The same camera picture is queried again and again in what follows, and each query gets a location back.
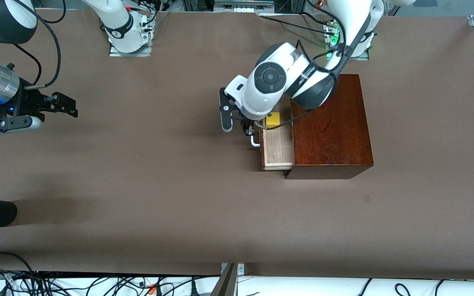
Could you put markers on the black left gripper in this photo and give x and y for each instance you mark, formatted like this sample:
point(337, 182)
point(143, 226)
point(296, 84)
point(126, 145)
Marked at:
point(246, 128)

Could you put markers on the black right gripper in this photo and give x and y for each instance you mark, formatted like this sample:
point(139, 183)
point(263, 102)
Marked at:
point(28, 101)

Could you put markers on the yellow wooden block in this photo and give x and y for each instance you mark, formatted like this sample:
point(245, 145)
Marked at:
point(273, 119)

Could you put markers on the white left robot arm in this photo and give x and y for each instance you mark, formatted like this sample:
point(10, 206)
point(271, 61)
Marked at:
point(270, 78)

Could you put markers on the dark brown wooden cabinet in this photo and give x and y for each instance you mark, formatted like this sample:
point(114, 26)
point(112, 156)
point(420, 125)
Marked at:
point(331, 131)

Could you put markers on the grey power strip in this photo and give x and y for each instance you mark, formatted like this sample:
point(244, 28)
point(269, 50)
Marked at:
point(243, 5)

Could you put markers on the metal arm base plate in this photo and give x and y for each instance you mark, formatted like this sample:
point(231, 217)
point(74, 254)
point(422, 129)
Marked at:
point(358, 58)
point(115, 52)

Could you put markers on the metal bracket post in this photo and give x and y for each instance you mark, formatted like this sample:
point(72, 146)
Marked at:
point(226, 281)

